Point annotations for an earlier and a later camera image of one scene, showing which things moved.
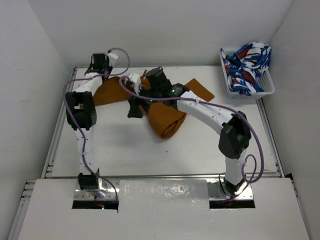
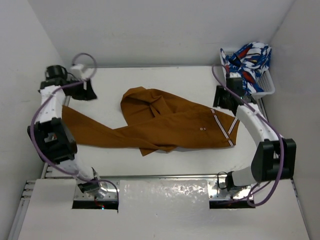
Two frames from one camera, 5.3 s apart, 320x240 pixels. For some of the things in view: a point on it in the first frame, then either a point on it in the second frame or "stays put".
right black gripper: (135, 109) -> (218, 100)
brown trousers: (165, 119) -> (152, 119)
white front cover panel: (163, 210) stays put
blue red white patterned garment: (244, 68) stays put
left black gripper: (109, 64) -> (85, 94)
